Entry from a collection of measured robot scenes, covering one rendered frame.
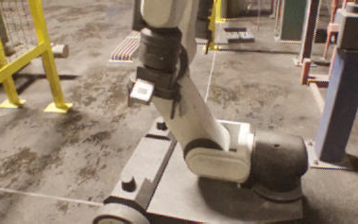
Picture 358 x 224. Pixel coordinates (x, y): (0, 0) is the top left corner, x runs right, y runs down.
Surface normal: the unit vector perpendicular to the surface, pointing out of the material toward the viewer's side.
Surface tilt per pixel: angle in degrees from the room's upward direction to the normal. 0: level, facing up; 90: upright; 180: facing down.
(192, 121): 90
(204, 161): 90
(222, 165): 90
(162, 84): 90
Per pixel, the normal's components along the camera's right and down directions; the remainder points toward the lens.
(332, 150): -0.17, 0.51
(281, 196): -0.04, -0.85
